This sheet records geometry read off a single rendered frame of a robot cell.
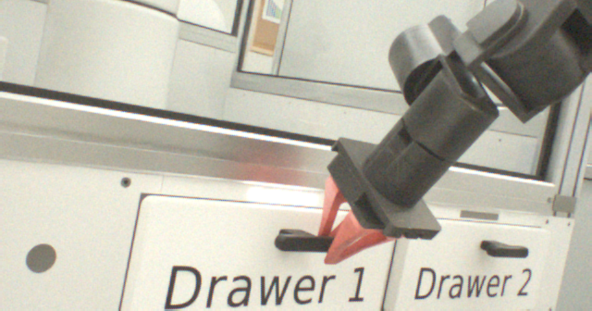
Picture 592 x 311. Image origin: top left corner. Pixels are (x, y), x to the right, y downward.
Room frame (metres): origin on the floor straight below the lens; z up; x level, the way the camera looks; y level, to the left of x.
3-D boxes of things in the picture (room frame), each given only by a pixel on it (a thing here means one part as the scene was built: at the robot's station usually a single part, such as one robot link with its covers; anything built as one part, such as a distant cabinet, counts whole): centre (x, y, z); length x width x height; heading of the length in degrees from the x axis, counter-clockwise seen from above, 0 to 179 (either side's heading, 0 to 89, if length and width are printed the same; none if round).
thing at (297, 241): (0.59, -0.02, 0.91); 0.07 x 0.04 x 0.01; 130
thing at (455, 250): (0.81, -0.25, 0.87); 0.29 x 0.02 x 0.11; 130
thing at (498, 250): (0.79, -0.27, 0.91); 0.07 x 0.04 x 0.01; 130
